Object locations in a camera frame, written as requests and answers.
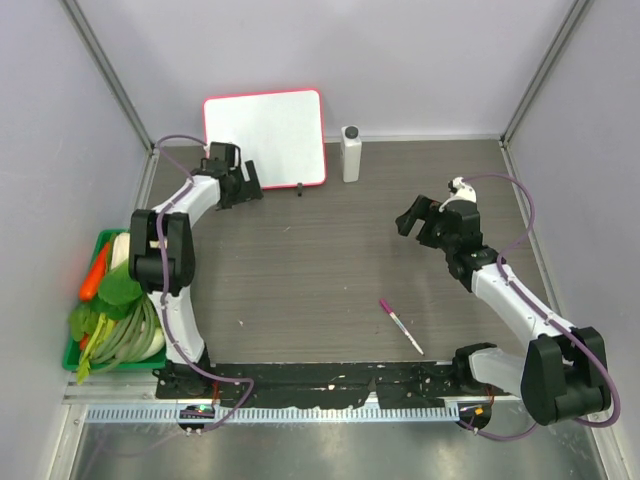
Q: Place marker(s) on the white toy cabbage left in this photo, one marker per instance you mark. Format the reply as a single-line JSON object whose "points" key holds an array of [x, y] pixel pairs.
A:
{"points": [[120, 250]]}

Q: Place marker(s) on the white bottle black cap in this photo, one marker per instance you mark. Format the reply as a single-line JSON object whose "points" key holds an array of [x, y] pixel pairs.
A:
{"points": [[351, 150]]}

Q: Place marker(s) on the pink framed whiteboard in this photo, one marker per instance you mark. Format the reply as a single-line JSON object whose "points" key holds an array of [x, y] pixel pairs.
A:
{"points": [[282, 132]]}

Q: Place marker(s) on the orange toy carrot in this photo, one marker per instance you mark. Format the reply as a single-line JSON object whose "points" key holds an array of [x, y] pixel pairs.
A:
{"points": [[96, 273]]}

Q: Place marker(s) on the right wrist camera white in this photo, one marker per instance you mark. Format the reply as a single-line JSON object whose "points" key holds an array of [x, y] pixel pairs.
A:
{"points": [[460, 189]]}

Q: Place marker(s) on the green leafy toy vegetable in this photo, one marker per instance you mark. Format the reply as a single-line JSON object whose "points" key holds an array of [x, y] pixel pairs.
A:
{"points": [[115, 300]]}

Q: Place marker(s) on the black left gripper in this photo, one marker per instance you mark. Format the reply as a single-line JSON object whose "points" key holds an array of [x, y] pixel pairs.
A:
{"points": [[250, 190]]}

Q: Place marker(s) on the purple capped marker pen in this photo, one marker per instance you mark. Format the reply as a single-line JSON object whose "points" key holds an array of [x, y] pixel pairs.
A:
{"points": [[396, 320]]}

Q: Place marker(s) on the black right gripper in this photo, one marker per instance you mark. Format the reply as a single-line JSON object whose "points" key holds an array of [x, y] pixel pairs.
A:
{"points": [[425, 209]]}

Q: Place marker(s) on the green plastic tray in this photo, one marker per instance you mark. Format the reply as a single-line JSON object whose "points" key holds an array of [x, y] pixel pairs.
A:
{"points": [[72, 353]]}

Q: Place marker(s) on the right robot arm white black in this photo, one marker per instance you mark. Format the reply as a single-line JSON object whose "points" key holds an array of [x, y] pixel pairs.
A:
{"points": [[564, 374]]}

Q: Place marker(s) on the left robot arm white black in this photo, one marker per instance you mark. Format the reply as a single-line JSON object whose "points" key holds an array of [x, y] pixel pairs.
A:
{"points": [[161, 250]]}

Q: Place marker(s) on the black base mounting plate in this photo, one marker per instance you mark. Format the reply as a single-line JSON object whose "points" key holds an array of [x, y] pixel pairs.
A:
{"points": [[323, 385]]}

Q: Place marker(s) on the green toy scallions bundle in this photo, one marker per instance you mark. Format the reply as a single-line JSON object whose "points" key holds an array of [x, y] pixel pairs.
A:
{"points": [[134, 339]]}

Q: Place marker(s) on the white slotted cable duct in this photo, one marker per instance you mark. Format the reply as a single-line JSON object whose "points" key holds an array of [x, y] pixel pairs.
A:
{"points": [[184, 413]]}

